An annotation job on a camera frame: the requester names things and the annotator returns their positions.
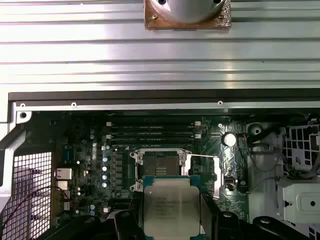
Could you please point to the black RAM slot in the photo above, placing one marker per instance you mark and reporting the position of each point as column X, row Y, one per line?
column 150, row 130
column 150, row 143
column 150, row 124
column 150, row 136

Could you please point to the green motherboard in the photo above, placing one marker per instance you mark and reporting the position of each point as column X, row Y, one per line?
column 211, row 142

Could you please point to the metal socket cover frame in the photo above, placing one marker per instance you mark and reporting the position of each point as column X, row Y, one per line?
column 218, row 180

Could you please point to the small silver ribbed heatsink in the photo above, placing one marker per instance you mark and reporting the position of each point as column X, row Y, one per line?
column 63, row 173

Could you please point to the grey metal bracket with hole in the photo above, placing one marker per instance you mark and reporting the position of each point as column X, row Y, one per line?
column 300, row 197

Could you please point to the silver CPU with green edge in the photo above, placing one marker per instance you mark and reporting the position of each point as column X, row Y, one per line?
column 172, row 200

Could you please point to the perforated metal drive cage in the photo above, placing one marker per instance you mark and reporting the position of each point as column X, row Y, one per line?
column 283, row 140

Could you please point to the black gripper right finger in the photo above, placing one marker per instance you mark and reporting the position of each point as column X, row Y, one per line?
column 212, row 225

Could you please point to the square brown base plate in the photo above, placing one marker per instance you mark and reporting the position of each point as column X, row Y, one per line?
column 150, row 23

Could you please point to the black PC case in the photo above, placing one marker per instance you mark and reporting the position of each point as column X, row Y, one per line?
column 125, row 96

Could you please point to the CPU socket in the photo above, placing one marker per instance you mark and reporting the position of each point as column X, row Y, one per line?
column 160, row 162

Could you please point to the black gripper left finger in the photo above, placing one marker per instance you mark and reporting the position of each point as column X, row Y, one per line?
column 125, row 227

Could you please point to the round silver capacitor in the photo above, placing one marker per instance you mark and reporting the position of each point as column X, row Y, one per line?
column 230, row 139

